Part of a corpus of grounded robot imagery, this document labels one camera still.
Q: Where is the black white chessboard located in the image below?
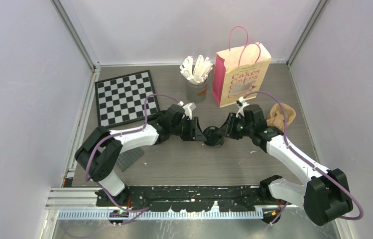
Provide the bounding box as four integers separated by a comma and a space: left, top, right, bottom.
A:
95, 70, 160, 128

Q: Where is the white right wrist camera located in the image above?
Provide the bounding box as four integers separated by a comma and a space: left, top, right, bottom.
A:
236, 97, 249, 118

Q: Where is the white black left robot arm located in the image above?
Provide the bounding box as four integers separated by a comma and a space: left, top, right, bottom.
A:
74, 103, 206, 206

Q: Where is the white wrapped stirrers bundle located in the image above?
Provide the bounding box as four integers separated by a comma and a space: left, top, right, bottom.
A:
179, 55, 213, 85

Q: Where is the grey studded baseplate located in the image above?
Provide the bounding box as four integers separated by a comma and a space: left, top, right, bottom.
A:
116, 147, 144, 172

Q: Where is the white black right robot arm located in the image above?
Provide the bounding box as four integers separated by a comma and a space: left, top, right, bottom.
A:
216, 104, 353, 226

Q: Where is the single black cup lid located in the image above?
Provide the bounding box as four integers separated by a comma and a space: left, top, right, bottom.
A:
203, 126, 225, 147

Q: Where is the grey holder cup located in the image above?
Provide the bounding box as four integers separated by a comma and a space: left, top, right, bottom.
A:
186, 80, 207, 103

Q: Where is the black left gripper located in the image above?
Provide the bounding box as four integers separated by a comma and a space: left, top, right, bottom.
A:
170, 117, 206, 142

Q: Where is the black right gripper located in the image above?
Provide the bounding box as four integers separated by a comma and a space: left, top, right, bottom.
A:
217, 113, 254, 140

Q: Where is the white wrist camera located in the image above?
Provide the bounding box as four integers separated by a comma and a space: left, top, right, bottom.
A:
177, 101, 196, 120
236, 97, 249, 118

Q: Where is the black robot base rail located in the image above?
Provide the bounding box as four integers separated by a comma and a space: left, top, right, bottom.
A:
95, 186, 285, 213

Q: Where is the pink cakes paper bag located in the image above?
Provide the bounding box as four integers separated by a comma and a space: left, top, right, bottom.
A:
212, 42, 271, 108

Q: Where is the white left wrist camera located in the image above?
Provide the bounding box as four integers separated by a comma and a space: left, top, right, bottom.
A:
177, 101, 196, 120

